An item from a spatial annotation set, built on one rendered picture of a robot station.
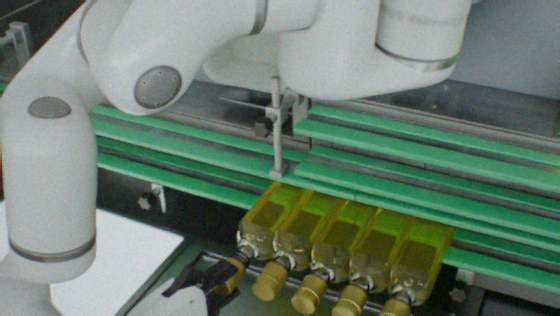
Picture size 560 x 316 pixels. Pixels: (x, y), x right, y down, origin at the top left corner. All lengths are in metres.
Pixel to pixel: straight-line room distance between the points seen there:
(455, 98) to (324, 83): 0.44
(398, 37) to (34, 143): 0.36
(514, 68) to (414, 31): 0.42
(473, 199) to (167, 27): 0.59
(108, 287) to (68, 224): 0.53
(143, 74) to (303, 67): 0.17
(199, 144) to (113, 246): 0.24
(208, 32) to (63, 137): 0.15
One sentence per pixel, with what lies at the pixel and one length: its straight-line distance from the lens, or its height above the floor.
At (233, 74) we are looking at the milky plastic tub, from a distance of 1.15.
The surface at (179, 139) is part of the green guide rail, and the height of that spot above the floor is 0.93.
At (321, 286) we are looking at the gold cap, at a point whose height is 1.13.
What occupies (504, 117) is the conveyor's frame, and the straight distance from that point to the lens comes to 0.99.
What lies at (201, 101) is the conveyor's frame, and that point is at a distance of 1.21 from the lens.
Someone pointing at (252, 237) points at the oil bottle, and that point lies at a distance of 0.94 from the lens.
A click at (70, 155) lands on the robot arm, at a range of 0.56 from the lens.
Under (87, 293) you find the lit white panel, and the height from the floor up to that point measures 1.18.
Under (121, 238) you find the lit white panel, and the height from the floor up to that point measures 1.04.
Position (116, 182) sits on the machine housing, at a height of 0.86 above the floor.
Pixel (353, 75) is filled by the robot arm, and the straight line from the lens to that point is 0.62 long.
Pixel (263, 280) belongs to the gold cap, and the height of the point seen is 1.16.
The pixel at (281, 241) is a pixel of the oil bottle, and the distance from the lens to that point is 0.93.
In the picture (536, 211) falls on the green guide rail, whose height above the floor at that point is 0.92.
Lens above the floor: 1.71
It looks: 48 degrees down
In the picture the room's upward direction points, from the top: 139 degrees counter-clockwise
